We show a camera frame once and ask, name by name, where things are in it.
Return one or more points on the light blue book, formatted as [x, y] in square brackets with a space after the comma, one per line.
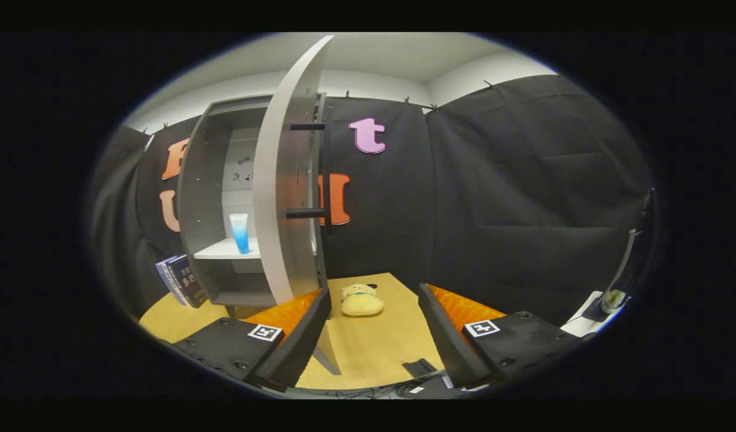
[165, 279]

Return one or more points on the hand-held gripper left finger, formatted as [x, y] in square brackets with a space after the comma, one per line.
[299, 342]

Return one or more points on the blue and white tube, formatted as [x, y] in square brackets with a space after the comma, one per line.
[240, 231]

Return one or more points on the dark blue book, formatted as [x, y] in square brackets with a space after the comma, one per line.
[189, 282]

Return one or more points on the black backdrop cloth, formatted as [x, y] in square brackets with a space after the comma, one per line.
[524, 198]

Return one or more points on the white cabinet door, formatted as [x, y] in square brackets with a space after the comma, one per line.
[278, 180]

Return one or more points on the grey cabinet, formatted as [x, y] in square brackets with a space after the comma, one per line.
[197, 198]

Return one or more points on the yellow plush toy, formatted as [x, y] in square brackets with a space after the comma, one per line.
[362, 303]

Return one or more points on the white side table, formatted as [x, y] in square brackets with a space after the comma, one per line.
[581, 326]

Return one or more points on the green and white item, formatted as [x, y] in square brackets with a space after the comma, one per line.
[613, 300]

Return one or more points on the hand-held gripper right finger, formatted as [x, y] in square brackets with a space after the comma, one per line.
[446, 336]

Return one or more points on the black flat device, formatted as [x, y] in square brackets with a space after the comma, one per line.
[420, 368]

